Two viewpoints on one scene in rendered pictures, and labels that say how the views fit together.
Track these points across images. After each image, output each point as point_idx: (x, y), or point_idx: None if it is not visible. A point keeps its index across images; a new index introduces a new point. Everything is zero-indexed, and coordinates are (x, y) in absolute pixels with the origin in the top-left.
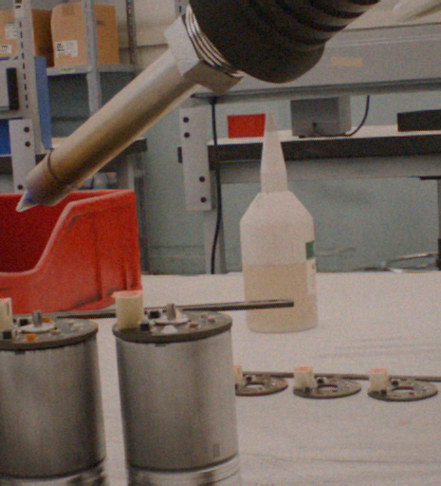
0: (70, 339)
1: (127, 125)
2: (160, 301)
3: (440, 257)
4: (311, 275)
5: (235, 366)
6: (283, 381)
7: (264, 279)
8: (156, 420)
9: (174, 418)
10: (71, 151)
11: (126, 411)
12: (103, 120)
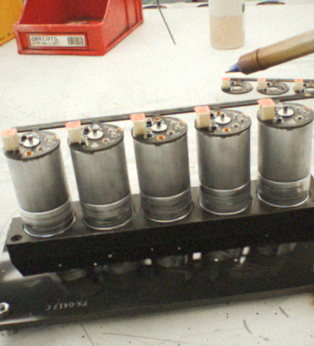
0: (245, 129)
1: None
2: (156, 27)
3: None
4: (244, 20)
5: (227, 79)
6: (249, 83)
7: (221, 23)
8: (282, 161)
9: (292, 160)
10: (275, 56)
11: (265, 156)
12: (300, 45)
